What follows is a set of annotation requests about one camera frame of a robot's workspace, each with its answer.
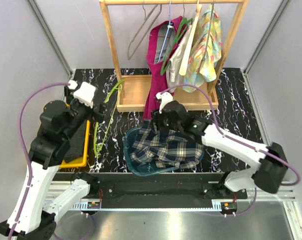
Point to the navy plaid skirt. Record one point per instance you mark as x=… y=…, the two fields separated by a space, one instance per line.
x=165 y=149

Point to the wooden clothes rack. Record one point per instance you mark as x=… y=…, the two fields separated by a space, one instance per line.
x=135 y=87

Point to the dark green hanger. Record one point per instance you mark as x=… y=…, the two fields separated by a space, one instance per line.
x=180 y=33

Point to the magenta dress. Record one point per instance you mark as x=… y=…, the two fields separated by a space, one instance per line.
x=158 y=81

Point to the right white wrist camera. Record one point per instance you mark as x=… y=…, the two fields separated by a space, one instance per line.
x=163 y=98

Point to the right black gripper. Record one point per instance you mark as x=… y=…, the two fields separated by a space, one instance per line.
x=156 y=116

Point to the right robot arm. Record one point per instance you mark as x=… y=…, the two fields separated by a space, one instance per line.
x=267 y=164

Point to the colourful floral shirt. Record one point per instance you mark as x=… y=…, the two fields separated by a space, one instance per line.
x=201 y=69

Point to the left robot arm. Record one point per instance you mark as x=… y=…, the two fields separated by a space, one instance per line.
x=32 y=218

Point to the teal transparent plastic basin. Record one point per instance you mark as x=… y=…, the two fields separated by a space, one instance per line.
x=149 y=169

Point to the cream wooden hanger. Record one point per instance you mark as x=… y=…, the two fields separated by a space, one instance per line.
x=185 y=59

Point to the dark grey striped cloth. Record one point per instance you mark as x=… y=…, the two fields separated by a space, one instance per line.
x=77 y=143

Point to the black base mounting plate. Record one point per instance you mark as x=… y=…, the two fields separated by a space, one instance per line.
x=163 y=191

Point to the yellow plastic tray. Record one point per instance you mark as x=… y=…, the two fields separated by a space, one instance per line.
x=80 y=161

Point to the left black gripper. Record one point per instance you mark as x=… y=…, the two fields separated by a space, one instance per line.
x=99 y=115

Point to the white garment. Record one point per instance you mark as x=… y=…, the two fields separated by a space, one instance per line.
x=172 y=73

